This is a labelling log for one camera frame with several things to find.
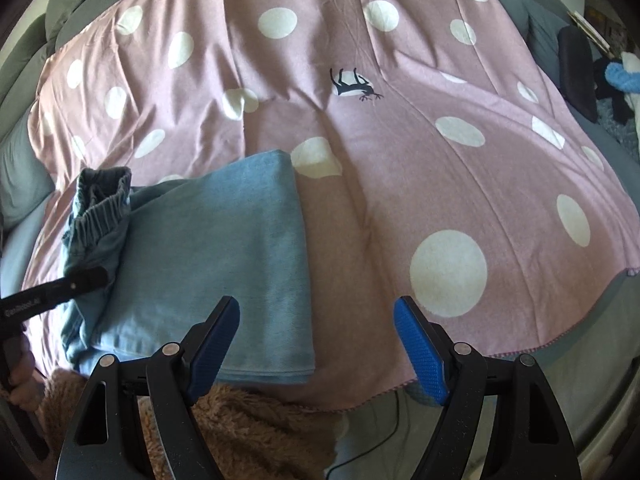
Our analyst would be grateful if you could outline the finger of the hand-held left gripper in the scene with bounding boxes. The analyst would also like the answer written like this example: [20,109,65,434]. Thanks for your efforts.
[46,266,110,307]

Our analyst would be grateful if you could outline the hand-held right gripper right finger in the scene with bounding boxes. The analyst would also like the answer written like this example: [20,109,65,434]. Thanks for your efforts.
[394,296,583,480]

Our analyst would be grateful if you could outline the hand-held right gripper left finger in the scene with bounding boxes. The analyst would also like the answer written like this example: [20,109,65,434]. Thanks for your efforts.
[55,296,240,480]

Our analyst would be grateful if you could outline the light blue pants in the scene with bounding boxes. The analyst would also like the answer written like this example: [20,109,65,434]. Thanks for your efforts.
[60,149,318,387]

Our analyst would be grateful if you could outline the person's left hand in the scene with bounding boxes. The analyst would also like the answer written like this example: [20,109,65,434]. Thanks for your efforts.
[9,334,45,412]

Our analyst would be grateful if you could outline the brown fluffy garment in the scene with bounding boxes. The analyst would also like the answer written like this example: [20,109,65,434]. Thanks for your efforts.
[34,367,347,480]

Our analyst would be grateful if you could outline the pink polka-dot blanket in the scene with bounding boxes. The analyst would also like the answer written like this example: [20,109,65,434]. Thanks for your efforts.
[25,0,640,412]

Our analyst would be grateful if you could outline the black chair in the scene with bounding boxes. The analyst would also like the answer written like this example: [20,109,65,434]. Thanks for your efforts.
[556,26,599,124]

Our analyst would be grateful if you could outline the blue fluffy cloth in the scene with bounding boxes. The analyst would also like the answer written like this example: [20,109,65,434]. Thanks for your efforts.
[604,54,640,97]

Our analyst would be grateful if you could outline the dark grey blanket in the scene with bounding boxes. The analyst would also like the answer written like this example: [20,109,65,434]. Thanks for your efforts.
[482,0,608,131]

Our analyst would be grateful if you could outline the black cable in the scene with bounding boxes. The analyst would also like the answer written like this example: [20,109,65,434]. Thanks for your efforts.
[324,389,402,480]

